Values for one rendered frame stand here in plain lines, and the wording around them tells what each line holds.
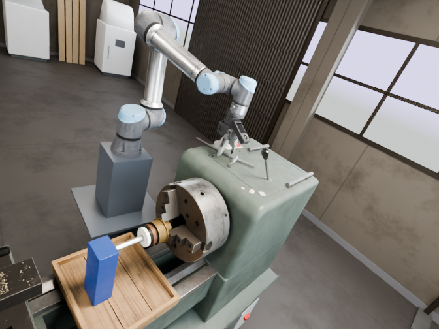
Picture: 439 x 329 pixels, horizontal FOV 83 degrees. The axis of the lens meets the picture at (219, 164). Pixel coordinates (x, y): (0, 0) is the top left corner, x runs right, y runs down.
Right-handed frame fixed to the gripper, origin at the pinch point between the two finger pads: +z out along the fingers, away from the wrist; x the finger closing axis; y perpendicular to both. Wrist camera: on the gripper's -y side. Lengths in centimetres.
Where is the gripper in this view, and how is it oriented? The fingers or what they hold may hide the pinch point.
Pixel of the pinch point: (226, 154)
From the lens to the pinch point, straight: 117.2
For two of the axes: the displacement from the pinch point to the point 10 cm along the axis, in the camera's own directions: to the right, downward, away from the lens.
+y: -6.8, -5.2, 5.2
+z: -3.0, 8.4, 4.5
